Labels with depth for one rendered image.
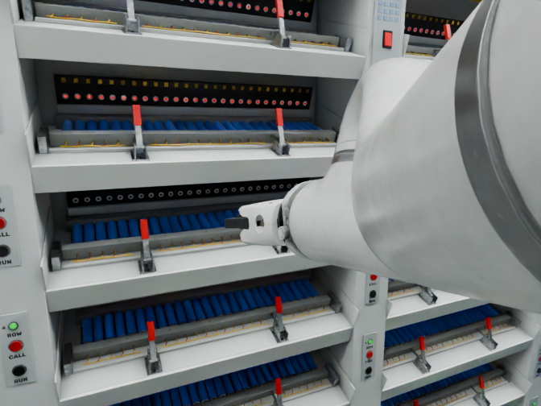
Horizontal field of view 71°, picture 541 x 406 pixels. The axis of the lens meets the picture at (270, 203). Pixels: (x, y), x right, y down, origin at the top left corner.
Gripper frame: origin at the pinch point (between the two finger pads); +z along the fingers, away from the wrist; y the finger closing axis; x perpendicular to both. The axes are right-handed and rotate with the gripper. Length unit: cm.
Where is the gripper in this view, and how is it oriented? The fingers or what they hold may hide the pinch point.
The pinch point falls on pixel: (257, 217)
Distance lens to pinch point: 55.5
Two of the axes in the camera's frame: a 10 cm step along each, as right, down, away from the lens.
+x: -0.9, -10.0, -0.2
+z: -4.0, 0.2, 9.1
